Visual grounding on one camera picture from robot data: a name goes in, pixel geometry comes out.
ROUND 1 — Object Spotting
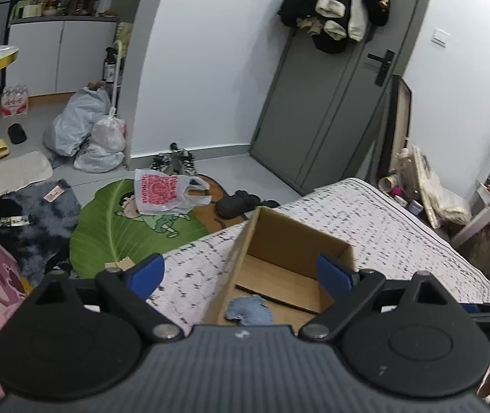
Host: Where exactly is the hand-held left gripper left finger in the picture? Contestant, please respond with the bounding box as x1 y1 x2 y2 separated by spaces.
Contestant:
33 253 185 342

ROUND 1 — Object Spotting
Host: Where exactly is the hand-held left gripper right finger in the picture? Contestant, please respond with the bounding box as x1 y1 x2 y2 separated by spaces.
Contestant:
299 253 459 340

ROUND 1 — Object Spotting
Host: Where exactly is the brown cardboard box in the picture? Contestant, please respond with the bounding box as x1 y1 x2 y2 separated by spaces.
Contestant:
204 206 357 326

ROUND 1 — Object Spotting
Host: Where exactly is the blue denim soft toy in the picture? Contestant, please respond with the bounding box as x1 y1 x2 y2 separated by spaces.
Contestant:
226 295 275 327

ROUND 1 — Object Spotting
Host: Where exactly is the cardboard scrap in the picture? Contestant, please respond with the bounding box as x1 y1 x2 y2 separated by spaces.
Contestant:
104 257 136 272

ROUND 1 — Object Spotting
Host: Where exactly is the green leaf cartoon rug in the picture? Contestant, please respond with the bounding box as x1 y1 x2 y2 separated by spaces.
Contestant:
69 174 246 280

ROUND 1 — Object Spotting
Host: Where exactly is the white black-patterned bed sheet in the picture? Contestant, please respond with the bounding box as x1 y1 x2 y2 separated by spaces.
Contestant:
150 177 490 332

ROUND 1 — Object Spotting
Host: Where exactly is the plastic bag with red print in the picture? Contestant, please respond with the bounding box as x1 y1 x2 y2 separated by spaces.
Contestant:
134 169 212 216

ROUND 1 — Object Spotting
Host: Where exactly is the white desk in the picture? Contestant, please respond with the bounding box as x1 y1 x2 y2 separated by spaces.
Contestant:
450 181 490 287

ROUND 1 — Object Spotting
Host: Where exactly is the grey fluffy rug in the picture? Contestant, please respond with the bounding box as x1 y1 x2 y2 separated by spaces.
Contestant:
0 179 83 288

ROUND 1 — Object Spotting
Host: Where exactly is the paper tube cup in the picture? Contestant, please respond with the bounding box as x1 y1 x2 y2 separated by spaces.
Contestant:
377 174 399 193

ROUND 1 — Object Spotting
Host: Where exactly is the patterned sneaker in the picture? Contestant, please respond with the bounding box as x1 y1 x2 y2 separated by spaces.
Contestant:
150 151 173 176
171 142 198 177

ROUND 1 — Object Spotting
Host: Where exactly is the white rug tag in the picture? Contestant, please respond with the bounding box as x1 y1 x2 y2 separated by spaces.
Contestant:
43 185 66 203

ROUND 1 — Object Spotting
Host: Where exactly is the small grey plastic bag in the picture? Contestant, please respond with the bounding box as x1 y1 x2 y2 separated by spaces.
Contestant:
74 144 126 174

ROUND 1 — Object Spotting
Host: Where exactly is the white plastic bags pile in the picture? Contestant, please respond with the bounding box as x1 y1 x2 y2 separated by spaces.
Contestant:
412 144 472 230

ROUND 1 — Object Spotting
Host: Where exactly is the white tied plastic bag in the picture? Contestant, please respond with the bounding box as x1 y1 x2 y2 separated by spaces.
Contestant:
92 115 127 153

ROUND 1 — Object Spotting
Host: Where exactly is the grey door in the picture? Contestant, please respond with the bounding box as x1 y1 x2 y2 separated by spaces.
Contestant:
249 0 436 195

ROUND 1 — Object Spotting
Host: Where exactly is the brown framed board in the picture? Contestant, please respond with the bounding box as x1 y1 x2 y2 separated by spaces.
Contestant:
388 75 413 178

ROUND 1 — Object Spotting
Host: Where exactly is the large grey trash bag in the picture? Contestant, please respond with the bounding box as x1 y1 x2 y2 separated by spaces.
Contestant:
42 87 113 158

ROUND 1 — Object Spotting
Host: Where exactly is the white floor mat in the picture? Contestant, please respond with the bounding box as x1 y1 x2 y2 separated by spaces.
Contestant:
0 151 54 201

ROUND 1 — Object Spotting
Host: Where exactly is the black slide sandal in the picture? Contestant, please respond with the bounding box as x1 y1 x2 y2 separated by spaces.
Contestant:
8 123 28 145

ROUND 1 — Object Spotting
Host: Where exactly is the white floor rack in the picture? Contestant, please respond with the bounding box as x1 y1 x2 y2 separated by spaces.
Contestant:
111 40 127 118

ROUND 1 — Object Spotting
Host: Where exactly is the dark spray bottle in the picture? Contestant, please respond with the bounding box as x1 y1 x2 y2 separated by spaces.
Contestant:
103 47 117 83

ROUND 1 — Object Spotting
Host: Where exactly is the pack of water bottles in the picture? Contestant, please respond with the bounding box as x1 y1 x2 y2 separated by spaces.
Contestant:
1 86 31 119

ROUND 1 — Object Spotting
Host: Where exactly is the white kitchen cabinet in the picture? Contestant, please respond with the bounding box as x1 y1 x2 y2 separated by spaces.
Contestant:
6 17 119 96

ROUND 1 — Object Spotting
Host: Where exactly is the cream hanging garment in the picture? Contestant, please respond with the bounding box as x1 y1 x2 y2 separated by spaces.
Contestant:
347 0 369 43

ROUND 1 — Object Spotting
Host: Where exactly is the black hanging cap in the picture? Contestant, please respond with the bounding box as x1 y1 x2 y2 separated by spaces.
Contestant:
363 0 391 29

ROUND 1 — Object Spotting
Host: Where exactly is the clutter of kitchen counter items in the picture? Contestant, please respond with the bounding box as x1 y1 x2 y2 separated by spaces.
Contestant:
9 0 115 20

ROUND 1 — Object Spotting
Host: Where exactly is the black door handle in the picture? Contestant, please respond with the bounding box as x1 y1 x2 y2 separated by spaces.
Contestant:
366 50 396 86

